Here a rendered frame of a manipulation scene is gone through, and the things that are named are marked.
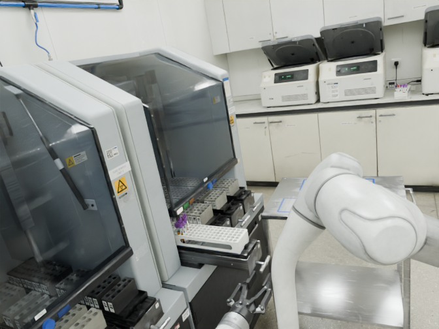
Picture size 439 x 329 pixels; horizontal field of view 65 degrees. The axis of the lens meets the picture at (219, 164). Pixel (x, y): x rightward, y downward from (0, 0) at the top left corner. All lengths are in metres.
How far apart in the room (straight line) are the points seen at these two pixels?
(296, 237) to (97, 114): 0.68
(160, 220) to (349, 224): 0.81
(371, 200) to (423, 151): 2.83
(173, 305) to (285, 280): 0.52
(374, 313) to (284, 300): 0.97
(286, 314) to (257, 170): 2.98
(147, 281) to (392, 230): 0.90
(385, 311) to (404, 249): 1.21
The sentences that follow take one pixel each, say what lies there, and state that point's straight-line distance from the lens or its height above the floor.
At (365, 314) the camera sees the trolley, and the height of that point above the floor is 0.28.
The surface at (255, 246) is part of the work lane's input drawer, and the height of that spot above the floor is 0.80.
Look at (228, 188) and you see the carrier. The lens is 1.78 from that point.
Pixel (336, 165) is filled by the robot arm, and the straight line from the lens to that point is 0.85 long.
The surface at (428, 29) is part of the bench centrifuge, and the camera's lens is 3.70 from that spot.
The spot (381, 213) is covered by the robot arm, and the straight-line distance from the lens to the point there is 0.68.
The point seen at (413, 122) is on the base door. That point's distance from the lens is 3.44.
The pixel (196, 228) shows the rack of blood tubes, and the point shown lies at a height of 0.86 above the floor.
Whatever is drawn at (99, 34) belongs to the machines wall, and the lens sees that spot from 2.76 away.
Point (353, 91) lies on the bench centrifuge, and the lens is 3.40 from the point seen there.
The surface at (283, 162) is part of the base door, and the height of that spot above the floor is 0.31.
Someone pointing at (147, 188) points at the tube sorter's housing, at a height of 1.13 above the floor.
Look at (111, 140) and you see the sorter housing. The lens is 1.14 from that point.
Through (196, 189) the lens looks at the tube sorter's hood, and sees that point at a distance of 1.51.
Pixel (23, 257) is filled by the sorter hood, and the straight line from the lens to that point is 0.97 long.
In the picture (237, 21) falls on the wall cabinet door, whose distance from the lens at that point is 3.95.
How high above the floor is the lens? 1.55
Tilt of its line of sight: 18 degrees down
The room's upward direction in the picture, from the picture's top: 10 degrees counter-clockwise
